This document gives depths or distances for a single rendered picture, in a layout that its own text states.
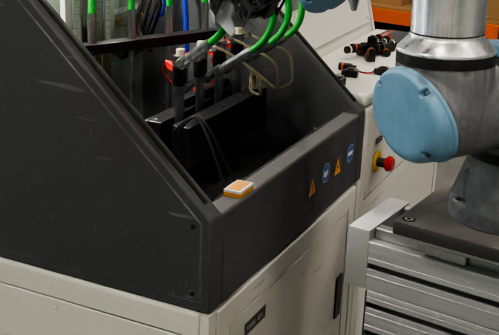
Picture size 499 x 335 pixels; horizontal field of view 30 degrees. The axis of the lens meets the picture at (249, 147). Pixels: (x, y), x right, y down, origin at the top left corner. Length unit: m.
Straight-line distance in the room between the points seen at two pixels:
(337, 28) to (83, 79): 1.12
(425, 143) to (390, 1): 6.37
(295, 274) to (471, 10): 0.85
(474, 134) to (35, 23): 0.72
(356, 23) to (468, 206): 1.41
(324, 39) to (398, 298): 1.16
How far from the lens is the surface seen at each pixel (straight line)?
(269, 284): 1.68
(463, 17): 1.08
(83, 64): 1.46
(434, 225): 1.22
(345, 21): 2.51
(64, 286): 1.62
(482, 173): 1.22
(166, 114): 1.82
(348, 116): 1.95
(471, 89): 1.08
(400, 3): 7.39
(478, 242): 1.19
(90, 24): 1.86
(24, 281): 1.67
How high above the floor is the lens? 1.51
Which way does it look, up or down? 19 degrees down
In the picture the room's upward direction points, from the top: 2 degrees clockwise
